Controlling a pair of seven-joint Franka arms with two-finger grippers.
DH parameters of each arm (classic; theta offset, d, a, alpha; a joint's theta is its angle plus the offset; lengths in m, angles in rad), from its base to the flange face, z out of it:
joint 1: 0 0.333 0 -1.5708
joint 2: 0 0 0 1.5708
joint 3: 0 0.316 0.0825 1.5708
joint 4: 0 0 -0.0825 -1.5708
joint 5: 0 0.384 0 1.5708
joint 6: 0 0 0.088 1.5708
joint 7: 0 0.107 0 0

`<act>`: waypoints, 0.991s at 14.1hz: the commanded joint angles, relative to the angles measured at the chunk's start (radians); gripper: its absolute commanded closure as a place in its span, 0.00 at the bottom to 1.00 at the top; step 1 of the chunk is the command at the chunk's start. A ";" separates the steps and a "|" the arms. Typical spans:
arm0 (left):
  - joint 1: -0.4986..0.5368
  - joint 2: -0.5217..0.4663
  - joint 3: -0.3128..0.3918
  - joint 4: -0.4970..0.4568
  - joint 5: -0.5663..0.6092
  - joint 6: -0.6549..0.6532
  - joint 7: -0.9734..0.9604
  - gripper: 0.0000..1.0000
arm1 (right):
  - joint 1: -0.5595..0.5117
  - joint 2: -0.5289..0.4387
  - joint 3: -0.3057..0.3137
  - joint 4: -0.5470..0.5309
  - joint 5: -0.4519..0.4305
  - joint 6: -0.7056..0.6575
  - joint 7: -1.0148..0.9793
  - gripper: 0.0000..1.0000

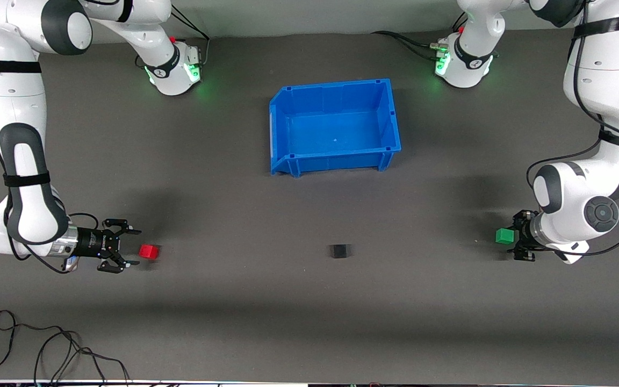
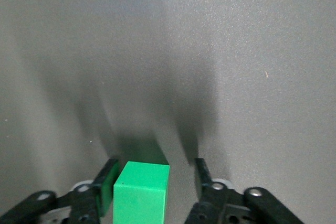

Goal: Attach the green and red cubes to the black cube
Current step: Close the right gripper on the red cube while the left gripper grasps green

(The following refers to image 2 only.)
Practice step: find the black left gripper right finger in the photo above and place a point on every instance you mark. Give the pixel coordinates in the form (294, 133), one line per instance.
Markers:
(210, 200)

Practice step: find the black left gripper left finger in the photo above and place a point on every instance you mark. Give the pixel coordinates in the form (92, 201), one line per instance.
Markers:
(106, 190)

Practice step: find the small green cube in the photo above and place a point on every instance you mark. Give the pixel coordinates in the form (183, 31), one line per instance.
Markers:
(141, 195)

